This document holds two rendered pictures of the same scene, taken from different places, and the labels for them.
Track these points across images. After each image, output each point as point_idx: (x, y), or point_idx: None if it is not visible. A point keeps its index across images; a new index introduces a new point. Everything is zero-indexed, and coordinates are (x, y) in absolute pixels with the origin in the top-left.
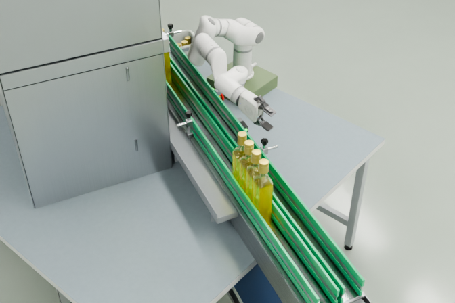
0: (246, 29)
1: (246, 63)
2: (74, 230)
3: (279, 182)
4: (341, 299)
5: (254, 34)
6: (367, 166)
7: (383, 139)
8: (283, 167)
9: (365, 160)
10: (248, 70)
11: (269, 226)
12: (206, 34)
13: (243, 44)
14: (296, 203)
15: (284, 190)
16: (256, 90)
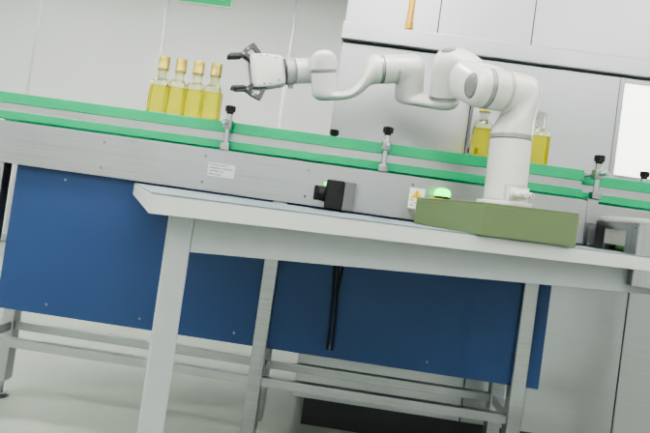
0: (460, 62)
1: (487, 165)
2: None
3: (172, 129)
4: None
5: (464, 74)
6: (160, 291)
7: (152, 191)
8: (233, 197)
9: (143, 200)
10: (488, 184)
11: None
12: (414, 54)
13: (454, 94)
14: (130, 121)
15: (160, 129)
16: (435, 199)
